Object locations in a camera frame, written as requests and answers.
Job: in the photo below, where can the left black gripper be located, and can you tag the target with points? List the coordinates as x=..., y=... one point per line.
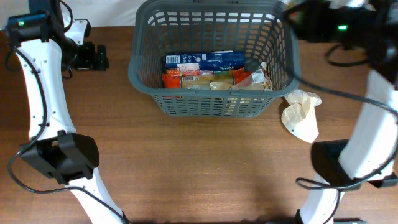
x=89, y=63

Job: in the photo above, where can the orange pasta packet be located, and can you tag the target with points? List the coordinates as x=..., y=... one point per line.
x=202, y=79

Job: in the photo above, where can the grey plastic basket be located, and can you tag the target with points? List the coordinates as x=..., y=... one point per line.
x=253, y=27

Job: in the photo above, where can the blue carton box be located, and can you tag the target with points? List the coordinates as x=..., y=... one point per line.
x=216, y=61

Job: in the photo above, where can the clear bread bag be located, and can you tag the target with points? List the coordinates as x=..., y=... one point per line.
x=258, y=80

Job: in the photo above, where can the beige paper bag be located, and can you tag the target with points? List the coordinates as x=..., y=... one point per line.
x=299, y=117

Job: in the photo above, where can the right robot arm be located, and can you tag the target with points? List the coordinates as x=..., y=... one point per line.
x=369, y=154

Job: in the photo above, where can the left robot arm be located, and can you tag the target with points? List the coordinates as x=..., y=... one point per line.
x=48, y=41

